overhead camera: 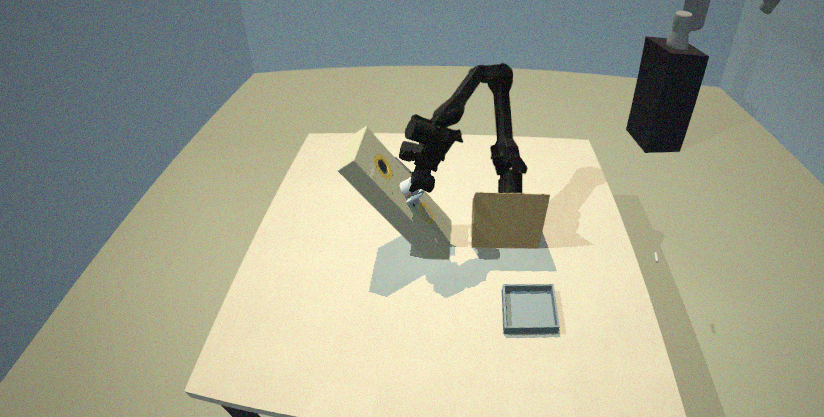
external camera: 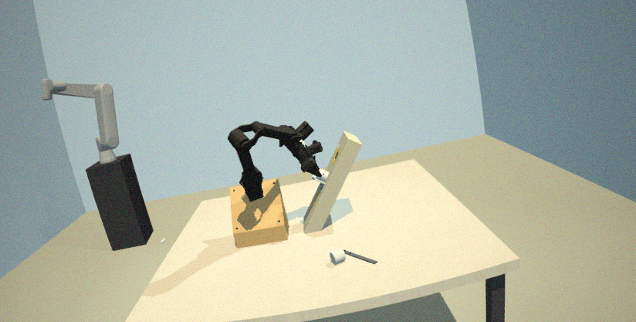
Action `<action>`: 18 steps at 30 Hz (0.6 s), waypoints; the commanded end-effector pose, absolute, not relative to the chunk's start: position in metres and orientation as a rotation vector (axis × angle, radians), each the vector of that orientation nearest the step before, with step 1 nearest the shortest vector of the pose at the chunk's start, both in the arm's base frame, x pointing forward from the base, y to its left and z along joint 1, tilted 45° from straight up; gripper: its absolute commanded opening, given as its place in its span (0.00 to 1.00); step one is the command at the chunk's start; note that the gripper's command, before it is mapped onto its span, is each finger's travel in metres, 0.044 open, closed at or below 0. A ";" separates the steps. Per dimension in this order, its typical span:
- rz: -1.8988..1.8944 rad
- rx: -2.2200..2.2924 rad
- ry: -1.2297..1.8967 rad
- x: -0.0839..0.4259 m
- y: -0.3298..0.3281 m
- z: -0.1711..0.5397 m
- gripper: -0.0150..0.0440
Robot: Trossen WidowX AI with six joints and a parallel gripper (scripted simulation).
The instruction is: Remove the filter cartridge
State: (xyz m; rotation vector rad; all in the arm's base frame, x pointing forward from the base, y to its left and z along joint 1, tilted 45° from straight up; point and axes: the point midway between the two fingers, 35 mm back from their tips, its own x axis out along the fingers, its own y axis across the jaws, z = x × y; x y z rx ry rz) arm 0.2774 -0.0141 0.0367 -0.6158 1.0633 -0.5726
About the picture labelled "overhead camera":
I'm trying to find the white cylinder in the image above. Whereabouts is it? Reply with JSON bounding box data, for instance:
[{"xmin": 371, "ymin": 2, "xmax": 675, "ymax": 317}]
[{"xmin": 400, "ymin": 177, "xmax": 420, "ymax": 196}]

